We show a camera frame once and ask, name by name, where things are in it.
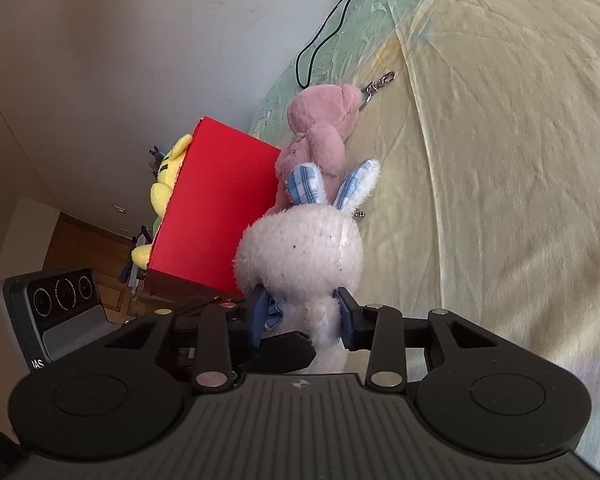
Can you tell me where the printed bed sheet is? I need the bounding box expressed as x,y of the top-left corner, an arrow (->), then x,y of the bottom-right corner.
247,0 -> 600,461

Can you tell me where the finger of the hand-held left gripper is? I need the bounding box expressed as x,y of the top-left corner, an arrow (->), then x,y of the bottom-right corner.
147,295 -> 248,318
230,332 -> 317,376

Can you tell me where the white rabbit plush toy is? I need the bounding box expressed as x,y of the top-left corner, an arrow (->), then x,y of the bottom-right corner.
234,159 -> 382,375

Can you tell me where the wooden door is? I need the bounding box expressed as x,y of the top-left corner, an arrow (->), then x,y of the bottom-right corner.
42,212 -> 153,326

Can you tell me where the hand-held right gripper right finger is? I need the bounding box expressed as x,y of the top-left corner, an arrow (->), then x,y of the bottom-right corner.
335,287 -> 498,390

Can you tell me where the yellow tiger plush toy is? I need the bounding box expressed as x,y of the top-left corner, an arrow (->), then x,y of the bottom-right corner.
131,133 -> 193,268

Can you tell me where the red cardboard box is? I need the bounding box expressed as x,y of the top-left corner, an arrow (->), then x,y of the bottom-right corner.
142,116 -> 283,303

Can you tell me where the pink plush toy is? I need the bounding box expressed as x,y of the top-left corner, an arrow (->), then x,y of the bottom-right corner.
272,71 -> 397,211

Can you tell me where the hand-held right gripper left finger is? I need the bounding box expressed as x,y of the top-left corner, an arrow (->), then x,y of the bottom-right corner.
102,285 -> 273,394

